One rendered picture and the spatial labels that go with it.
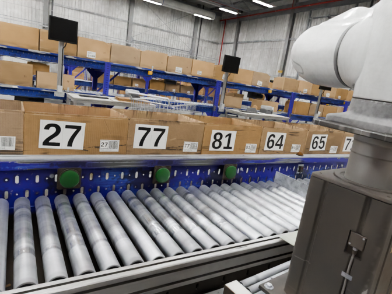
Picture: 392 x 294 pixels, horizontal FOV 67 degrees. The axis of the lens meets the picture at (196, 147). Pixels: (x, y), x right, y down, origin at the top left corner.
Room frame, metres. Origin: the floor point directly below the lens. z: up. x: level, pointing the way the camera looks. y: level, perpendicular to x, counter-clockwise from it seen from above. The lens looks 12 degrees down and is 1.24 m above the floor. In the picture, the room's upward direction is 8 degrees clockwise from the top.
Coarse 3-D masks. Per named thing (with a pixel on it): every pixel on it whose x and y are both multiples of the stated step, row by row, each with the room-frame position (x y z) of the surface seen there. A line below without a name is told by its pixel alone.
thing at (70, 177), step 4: (64, 172) 1.05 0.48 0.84; (68, 172) 1.05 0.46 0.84; (72, 172) 1.06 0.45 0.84; (60, 176) 1.04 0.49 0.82; (64, 176) 1.04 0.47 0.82; (68, 176) 1.05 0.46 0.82; (72, 176) 1.06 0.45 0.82; (76, 176) 1.07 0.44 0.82; (60, 180) 1.04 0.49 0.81; (64, 180) 1.04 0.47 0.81; (68, 180) 1.05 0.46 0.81; (72, 180) 1.06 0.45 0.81; (76, 180) 1.07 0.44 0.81; (64, 184) 1.04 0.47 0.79; (68, 184) 1.05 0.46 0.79; (72, 184) 1.06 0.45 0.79; (76, 184) 1.07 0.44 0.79
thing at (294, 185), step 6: (276, 174) 1.64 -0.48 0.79; (282, 174) 1.61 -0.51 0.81; (276, 180) 1.63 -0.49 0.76; (282, 180) 1.60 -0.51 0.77; (288, 180) 1.57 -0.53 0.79; (294, 180) 1.53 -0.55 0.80; (282, 186) 1.59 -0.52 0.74; (288, 186) 1.56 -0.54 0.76; (294, 186) 1.53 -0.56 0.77; (300, 186) 1.49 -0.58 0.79; (306, 186) 1.47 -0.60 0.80; (300, 192) 1.49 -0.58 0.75; (306, 192) 1.46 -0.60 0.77
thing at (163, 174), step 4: (160, 168) 1.27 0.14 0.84; (164, 168) 1.27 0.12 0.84; (156, 172) 1.26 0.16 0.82; (160, 172) 1.26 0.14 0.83; (164, 172) 1.27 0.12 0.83; (168, 172) 1.28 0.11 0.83; (156, 176) 1.25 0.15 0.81; (160, 176) 1.26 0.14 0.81; (164, 176) 1.27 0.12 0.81; (168, 176) 1.28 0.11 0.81; (160, 180) 1.26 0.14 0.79; (164, 180) 1.27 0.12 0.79
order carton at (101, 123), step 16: (32, 112) 1.05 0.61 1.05; (48, 112) 1.34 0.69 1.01; (64, 112) 1.37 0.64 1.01; (80, 112) 1.41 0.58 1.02; (96, 112) 1.45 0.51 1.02; (112, 112) 1.46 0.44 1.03; (32, 128) 1.05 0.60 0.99; (96, 128) 1.17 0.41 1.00; (112, 128) 1.21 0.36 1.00; (32, 144) 1.05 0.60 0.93; (96, 144) 1.18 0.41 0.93
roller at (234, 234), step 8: (184, 192) 1.26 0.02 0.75; (192, 200) 1.19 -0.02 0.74; (200, 200) 1.20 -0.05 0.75; (200, 208) 1.13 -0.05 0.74; (208, 208) 1.12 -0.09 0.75; (208, 216) 1.08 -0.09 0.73; (216, 216) 1.06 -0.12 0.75; (216, 224) 1.03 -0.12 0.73; (224, 224) 1.01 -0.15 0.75; (224, 232) 0.98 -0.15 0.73; (232, 232) 0.96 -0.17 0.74; (240, 232) 0.95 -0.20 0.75; (240, 240) 0.91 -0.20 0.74; (248, 240) 0.93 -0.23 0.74
